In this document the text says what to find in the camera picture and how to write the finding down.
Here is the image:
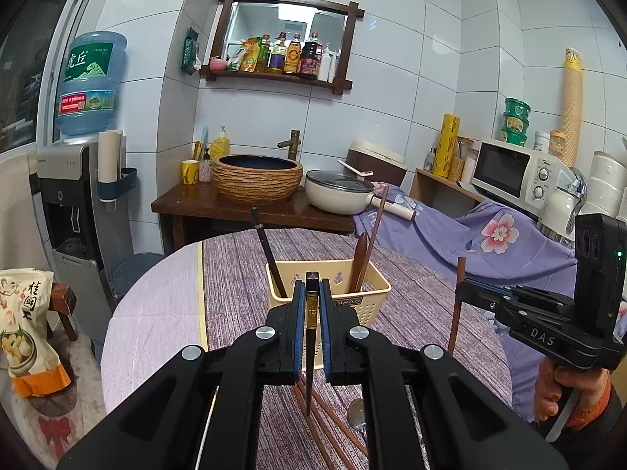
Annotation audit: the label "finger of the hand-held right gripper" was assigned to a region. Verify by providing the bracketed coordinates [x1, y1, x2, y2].
[463, 281, 516, 327]
[464, 277, 575, 315]

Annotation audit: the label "water dispenser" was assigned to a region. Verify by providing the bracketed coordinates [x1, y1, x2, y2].
[36, 138, 123, 326]

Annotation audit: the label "dark teal cup holder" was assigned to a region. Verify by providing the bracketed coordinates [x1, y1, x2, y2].
[96, 167, 138, 202]

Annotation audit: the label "person's right hand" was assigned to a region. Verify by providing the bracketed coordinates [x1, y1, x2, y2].
[533, 361, 611, 420]

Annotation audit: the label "green wall pouch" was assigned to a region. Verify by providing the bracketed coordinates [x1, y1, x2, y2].
[180, 27, 201, 73]

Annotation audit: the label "light lilac tablecloth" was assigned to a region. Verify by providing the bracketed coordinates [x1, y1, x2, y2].
[100, 242, 216, 412]

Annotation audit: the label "yellow seasoning pouch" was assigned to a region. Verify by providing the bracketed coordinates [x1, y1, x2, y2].
[239, 38, 263, 73]

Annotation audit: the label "yellow wrap roll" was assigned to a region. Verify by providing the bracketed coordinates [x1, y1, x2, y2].
[432, 114, 462, 179]

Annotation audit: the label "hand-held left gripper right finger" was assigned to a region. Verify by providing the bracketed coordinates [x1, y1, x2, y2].
[318, 278, 571, 470]

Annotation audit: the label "sliding window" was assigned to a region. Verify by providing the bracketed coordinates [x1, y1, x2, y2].
[0, 0, 94, 155]

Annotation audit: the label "brown woven basin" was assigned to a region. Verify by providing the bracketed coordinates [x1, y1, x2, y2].
[210, 153, 303, 206]

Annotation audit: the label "bronze faucet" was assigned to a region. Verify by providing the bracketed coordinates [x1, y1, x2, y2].
[277, 130, 301, 161]

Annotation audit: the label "dark soy sauce bottle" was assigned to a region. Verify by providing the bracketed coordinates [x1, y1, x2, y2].
[299, 33, 321, 80]

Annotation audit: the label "purple label bottle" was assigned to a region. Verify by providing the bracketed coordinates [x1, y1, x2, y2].
[269, 33, 288, 74]

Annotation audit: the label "black chopstick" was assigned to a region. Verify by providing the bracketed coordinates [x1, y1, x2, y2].
[251, 207, 289, 299]
[304, 271, 320, 417]

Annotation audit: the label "white rice paddle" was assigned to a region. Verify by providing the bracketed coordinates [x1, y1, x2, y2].
[337, 159, 374, 177]

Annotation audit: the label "stack of paper cups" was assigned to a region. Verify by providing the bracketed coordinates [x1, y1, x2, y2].
[560, 49, 584, 167]

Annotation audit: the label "cream plastic utensil holder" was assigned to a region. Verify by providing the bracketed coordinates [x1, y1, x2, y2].
[266, 260, 393, 326]

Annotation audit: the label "wooden framed mirror shelf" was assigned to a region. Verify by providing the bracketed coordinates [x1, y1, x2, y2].
[200, 0, 367, 96]

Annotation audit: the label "yellow soap dispenser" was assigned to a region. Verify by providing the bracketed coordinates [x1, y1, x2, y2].
[210, 126, 231, 158]

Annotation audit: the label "printed snack bag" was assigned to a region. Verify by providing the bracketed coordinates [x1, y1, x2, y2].
[0, 268, 72, 398]

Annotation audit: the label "brown wooden chopstick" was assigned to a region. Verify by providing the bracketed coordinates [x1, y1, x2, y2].
[294, 386, 353, 470]
[316, 394, 368, 456]
[293, 392, 344, 470]
[447, 256, 466, 356]
[365, 185, 389, 275]

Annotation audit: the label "beige cloth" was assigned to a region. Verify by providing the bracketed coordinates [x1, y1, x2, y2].
[0, 157, 50, 275]

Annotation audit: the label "person's right forearm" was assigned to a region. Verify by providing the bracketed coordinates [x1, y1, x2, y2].
[563, 367, 627, 446]

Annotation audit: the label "wooden stool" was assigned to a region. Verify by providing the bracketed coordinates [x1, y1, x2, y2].
[46, 283, 79, 342]

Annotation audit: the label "white paper cup tube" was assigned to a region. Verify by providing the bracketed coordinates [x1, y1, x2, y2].
[98, 130, 124, 201]

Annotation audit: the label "purple striped tablecloth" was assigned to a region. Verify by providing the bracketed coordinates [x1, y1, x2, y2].
[198, 229, 513, 470]

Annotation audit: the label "white pot with glass lid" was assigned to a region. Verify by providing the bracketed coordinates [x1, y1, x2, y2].
[304, 170, 417, 221]

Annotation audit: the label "wooden vanity counter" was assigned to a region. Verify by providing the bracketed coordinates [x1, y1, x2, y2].
[152, 183, 356, 255]

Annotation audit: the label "brown rice cooker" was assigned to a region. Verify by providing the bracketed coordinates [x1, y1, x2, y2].
[345, 139, 407, 188]

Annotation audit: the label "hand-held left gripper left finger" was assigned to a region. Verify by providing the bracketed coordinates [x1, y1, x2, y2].
[56, 278, 307, 470]

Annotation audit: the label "white kettle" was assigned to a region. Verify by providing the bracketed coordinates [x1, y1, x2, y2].
[538, 166, 589, 246]

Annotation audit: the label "blue water jug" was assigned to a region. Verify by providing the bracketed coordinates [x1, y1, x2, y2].
[54, 31, 128, 139]

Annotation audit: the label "white microwave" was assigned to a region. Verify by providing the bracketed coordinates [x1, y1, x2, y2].
[471, 138, 571, 211]

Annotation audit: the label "wooden shelf cabinet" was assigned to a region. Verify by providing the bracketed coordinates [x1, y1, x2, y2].
[409, 168, 486, 216]

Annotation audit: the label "yellow label bottle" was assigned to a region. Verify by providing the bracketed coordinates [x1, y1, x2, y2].
[284, 33, 302, 76]

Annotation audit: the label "round cushion with red bow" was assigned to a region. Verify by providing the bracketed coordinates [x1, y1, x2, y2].
[0, 338, 106, 470]

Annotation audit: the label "glass jars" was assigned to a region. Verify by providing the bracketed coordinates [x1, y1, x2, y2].
[453, 137, 480, 182]

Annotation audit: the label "dark grey trash bin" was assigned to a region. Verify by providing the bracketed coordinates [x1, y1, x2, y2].
[100, 253, 165, 304]

